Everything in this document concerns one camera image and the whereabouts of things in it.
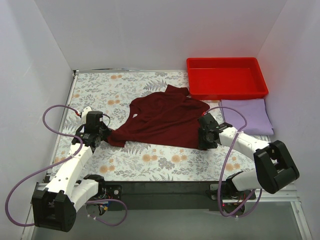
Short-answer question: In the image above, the dark red t shirt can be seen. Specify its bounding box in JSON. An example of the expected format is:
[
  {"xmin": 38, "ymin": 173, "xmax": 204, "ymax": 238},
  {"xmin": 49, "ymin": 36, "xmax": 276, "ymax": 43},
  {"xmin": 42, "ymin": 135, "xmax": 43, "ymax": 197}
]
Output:
[{"xmin": 106, "ymin": 85, "xmax": 210, "ymax": 149}]

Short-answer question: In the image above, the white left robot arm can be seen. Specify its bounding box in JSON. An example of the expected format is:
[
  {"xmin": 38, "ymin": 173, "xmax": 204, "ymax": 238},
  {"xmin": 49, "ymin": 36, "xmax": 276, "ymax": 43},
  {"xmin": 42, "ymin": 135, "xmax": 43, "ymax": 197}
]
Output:
[{"xmin": 31, "ymin": 106, "xmax": 111, "ymax": 232}]

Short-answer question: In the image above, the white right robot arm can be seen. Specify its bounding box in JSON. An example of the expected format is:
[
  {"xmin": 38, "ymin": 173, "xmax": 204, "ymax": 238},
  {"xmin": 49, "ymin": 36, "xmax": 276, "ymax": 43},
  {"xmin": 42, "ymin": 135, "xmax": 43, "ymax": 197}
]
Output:
[{"xmin": 198, "ymin": 113, "xmax": 300, "ymax": 200}]

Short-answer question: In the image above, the folded purple t shirt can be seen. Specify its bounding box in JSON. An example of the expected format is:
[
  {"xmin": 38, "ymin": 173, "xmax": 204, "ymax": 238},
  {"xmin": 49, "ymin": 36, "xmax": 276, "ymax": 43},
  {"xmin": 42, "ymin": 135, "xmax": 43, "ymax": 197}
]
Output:
[{"xmin": 220, "ymin": 98, "xmax": 274, "ymax": 136}]

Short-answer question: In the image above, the red plastic bin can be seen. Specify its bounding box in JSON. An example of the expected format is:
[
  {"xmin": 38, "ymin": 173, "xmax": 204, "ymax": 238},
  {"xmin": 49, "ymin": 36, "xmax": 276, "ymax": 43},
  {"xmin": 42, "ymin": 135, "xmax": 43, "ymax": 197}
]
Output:
[{"xmin": 186, "ymin": 57, "xmax": 269, "ymax": 100}]

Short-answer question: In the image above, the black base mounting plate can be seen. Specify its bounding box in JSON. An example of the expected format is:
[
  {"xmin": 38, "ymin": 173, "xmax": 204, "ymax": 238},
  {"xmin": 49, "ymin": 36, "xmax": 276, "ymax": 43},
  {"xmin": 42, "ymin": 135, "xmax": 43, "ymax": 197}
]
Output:
[{"xmin": 84, "ymin": 180, "xmax": 257, "ymax": 212}]

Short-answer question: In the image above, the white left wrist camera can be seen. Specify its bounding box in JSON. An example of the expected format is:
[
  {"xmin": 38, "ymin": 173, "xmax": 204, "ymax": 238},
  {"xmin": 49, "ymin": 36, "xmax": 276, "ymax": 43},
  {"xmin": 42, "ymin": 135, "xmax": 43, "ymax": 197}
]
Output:
[{"xmin": 77, "ymin": 106, "xmax": 92, "ymax": 119}]

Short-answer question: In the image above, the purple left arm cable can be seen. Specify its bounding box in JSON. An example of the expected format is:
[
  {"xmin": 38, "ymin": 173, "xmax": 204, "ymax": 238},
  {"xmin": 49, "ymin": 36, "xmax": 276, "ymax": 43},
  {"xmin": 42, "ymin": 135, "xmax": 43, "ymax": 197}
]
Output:
[{"xmin": 4, "ymin": 104, "xmax": 128, "ymax": 228}]

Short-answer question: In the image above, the aluminium frame rail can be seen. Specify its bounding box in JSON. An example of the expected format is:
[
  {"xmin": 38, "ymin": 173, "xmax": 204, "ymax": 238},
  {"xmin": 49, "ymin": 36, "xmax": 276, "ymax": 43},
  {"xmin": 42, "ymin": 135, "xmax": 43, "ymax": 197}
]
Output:
[{"xmin": 22, "ymin": 184, "xmax": 312, "ymax": 240}]

